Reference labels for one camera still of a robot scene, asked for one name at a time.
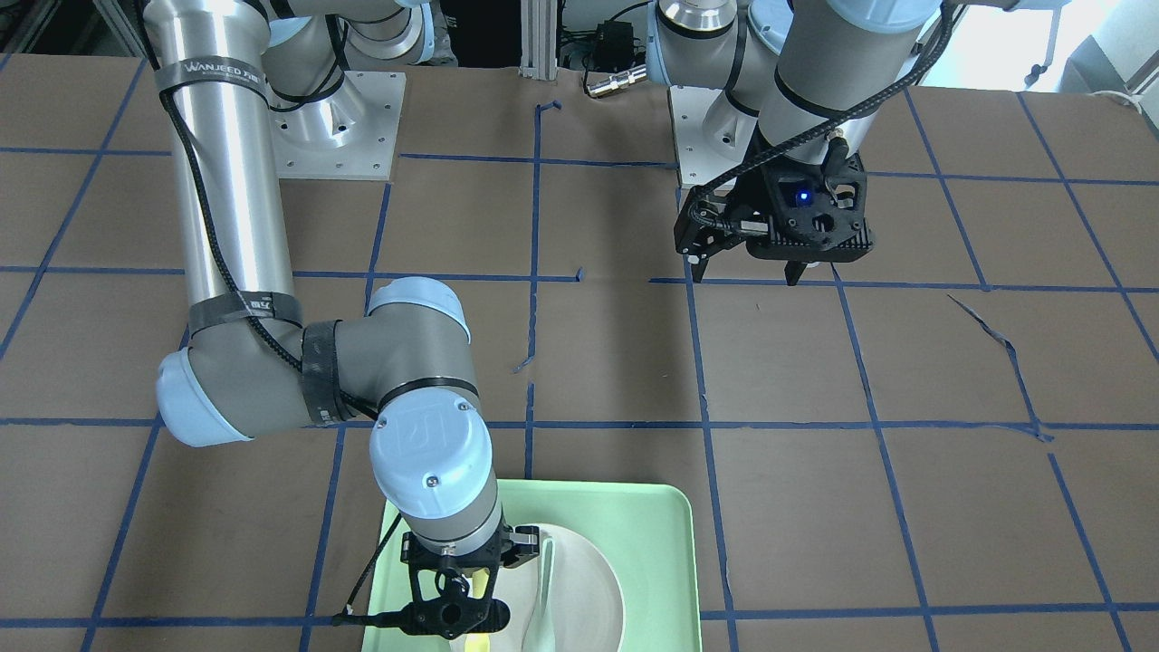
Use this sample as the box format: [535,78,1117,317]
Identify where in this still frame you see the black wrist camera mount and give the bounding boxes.
[746,154,875,264]

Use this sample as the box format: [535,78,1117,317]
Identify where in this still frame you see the white round plate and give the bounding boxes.
[489,523,625,651]

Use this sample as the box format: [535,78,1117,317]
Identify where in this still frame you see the aluminium frame post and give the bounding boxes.
[518,0,561,82]

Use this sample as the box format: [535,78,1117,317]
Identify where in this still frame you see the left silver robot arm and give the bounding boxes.
[646,1,953,285]

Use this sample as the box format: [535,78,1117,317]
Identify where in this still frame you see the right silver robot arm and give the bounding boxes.
[134,1,539,607]

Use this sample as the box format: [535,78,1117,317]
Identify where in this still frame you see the black power adapter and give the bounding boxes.
[592,20,635,69]

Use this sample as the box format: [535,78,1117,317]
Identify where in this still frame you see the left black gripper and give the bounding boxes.
[675,177,812,286]

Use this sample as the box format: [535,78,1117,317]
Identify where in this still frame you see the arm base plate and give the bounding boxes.
[669,86,757,190]
[269,72,407,182]

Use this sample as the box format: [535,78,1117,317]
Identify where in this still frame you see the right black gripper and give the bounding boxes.
[400,523,544,602]

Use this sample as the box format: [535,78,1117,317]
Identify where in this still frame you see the yellow plastic fork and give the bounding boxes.
[464,567,490,652]

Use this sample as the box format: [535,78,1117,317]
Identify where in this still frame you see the light green tray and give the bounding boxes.
[360,479,701,651]

